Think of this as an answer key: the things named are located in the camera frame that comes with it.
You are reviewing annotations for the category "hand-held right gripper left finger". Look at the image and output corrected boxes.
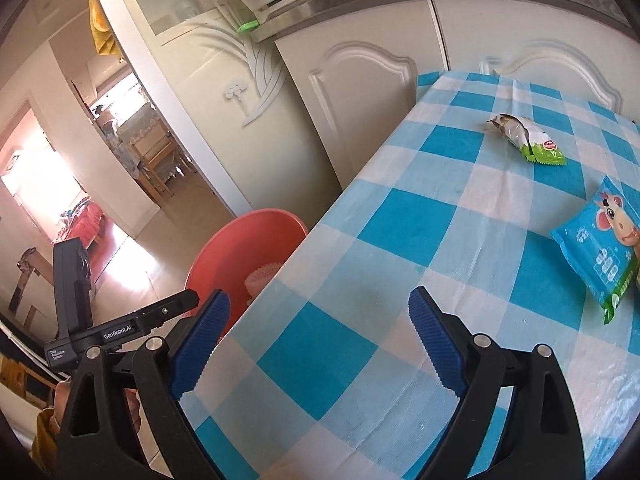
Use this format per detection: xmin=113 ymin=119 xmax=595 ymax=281
xmin=56 ymin=290 xmax=232 ymax=480

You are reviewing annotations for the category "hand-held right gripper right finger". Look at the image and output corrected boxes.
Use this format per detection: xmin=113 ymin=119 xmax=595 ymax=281
xmin=407 ymin=286 xmax=586 ymax=480

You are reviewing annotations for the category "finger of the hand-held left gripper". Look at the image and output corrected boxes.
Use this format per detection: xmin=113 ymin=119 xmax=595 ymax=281
xmin=140 ymin=289 xmax=201 ymax=330

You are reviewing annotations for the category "red plastic basin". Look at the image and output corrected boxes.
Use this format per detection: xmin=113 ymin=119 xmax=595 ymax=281
xmin=185 ymin=208 xmax=309 ymax=342

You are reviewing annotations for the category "blue wet wipes packet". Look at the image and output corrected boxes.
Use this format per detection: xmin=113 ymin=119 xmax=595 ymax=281
xmin=550 ymin=175 xmax=640 ymax=325

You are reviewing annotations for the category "green snack wrapper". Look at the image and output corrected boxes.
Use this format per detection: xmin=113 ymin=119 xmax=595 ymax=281
xmin=486 ymin=114 xmax=569 ymax=167

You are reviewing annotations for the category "person's left hand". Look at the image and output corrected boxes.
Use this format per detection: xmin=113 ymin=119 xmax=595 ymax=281
xmin=52 ymin=379 xmax=76 ymax=431

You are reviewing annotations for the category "red cloth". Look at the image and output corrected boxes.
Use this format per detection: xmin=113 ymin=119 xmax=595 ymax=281
xmin=60 ymin=200 xmax=109 ymax=252

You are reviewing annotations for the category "blue checkered tablecloth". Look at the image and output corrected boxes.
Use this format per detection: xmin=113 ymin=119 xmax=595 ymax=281
xmin=180 ymin=71 xmax=640 ymax=480

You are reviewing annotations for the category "wooden chair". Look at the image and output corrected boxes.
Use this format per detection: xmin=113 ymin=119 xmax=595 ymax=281
xmin=132 ymin=132 xmax=194 ymax=197

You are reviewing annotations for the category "frosted glass sliding door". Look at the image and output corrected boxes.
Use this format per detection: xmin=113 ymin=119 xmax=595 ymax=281
xmin=85 ymin=0 xmax=346 ymax=217

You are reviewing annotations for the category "white narrow cabinet door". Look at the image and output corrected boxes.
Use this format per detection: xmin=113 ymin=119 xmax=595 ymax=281
xmin=275 ymin=0 xmax=449 ymax=192

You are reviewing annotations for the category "yellow hanging cloth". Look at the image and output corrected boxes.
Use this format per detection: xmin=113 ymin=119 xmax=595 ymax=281
xmin=89 ymin=0 xmax=122 ymax=57

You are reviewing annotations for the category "white arched cabinet door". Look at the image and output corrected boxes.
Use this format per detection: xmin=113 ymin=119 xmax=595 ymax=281
xmin=432 ymin=0 xmax=640 ymax=113

